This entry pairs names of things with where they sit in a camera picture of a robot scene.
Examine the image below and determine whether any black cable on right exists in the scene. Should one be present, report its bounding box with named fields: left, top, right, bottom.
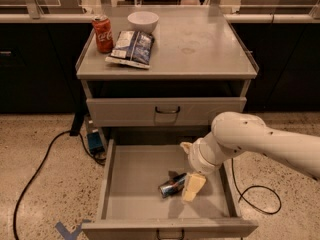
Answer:
left=228, top=157, right=283, bottom=216

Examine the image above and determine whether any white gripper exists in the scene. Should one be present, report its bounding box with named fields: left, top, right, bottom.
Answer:
left=180, top=133, right=230, bottom=202

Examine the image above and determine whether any white bowl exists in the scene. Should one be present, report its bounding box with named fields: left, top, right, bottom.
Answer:
left=127, top=11, right=159, bottom=34

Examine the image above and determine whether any black cable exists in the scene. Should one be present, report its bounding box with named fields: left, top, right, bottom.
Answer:
left=228, top=157, right=283, bottom=216
left=12, top=129, right=107, bottom=240

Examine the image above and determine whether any closed top drawer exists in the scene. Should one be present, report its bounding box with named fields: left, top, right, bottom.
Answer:
left=87, top=97, right=246, bottom=127

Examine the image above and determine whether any black cable on left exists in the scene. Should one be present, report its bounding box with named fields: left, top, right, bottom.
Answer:
left=12, top=129, right=107, bottom=240

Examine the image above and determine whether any blue tape mark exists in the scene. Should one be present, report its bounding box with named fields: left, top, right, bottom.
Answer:
left=54, top=219, right=92, bottom=240

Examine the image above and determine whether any blue power adapter box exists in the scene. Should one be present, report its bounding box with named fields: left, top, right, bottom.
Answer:
left=87, top=132, right=104, bottom=155

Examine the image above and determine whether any red coca-cola can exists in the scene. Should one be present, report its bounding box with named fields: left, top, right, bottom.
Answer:
left=92, top=15, right=113, bottom=53

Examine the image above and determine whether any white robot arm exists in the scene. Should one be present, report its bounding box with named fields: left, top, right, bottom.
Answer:
left=181, top=112, right=320, bottom=202

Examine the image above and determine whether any blue silver redbull can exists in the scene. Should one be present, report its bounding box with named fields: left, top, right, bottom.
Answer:
left=159, top=173, right=186, bottom=198

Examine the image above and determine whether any grey drawer cabinet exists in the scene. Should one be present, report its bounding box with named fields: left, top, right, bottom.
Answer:
left=77, top=6, right=257, bottom=145

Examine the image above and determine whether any blue white chip bag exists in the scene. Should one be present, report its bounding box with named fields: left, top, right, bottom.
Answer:
left=105, top=30, right=155, bottom=69

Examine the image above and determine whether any open middle drawer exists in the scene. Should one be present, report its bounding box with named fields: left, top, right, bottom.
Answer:
left=82, top=140, right=258, bottom=240

